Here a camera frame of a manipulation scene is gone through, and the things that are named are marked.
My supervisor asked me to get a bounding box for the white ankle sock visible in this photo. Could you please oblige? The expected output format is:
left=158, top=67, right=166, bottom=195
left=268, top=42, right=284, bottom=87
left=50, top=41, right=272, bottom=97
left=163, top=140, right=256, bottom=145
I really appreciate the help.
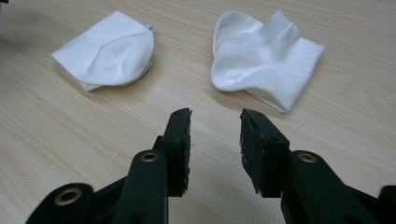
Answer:
left=50, top=9, right=156, bottom=92
left=210, top=8, right=327, bottom=114

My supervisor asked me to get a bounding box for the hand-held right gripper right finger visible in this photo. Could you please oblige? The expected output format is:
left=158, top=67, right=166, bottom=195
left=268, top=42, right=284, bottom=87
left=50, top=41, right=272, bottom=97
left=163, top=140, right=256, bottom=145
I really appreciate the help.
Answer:
left=239, top=108, right=290, bottom=199

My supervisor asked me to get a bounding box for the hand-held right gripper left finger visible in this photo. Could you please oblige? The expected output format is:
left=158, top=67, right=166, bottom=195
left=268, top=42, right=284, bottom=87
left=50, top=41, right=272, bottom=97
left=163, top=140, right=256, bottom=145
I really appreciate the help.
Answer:
left=152, top=107, right=192, bottom=198

